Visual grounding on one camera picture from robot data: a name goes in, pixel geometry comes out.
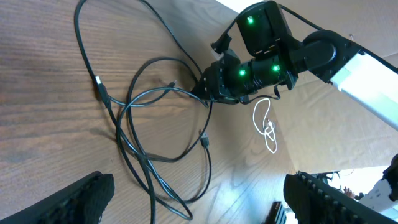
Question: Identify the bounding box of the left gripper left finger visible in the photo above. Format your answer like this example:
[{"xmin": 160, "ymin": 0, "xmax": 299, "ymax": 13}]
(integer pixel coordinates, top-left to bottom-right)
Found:
[{"xmin": 1, "ymin": 171, "xmax": 115, "ymax": 224}]

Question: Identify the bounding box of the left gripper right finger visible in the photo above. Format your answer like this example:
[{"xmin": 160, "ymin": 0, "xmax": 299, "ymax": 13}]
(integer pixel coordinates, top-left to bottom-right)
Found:
[{"xmin": 283, "ymin": 172, "xmax": 395, "ymax": 224}]

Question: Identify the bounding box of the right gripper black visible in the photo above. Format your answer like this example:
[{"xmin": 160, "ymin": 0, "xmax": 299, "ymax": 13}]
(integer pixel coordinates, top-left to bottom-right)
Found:
[{"xmin": 190, "ymin": 49, "xmax": 246, "ymax": 105}]

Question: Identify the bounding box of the white usb cable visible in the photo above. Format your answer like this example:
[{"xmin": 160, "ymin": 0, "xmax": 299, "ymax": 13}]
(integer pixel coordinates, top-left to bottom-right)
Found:
[{"xmin": 252, "ymin": 98, "xmax": 278, "ymax": 154}]

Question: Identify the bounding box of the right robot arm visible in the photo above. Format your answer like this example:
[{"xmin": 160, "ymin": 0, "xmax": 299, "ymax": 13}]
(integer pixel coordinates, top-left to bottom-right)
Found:
[{"xmin": 192, "ymin": 1, "xmax": 397, "ymax": 128}]

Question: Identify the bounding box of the cardboard panel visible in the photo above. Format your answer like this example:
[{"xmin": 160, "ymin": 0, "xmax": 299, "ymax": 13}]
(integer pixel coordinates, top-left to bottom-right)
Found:
[{"xmin": 272, "ymin": 0, "xmax": 397, "ymax": 172}]

